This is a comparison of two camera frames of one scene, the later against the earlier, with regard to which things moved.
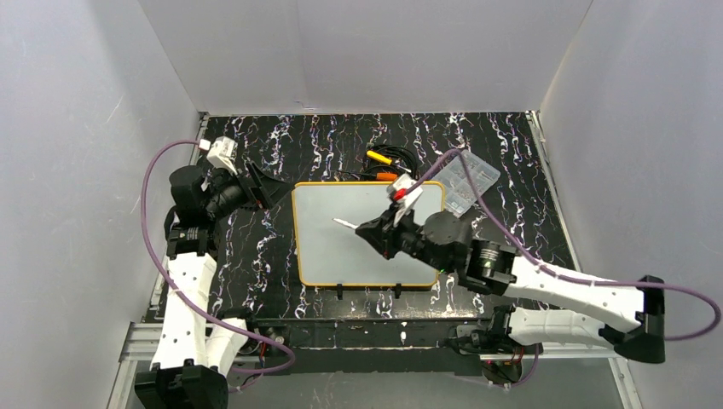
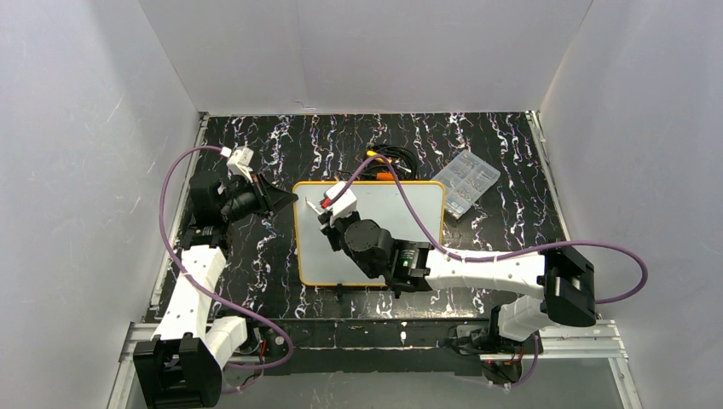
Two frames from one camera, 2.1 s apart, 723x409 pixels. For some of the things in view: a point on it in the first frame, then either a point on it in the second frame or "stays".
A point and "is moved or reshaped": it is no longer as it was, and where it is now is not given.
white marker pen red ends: [345, 222] is moved or reshaped
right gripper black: [387, 235] -> [326, 217]
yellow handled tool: [378, 158] stays
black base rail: [377, 346] stays
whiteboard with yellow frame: [328, 253] stays
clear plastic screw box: [459, 192] stays
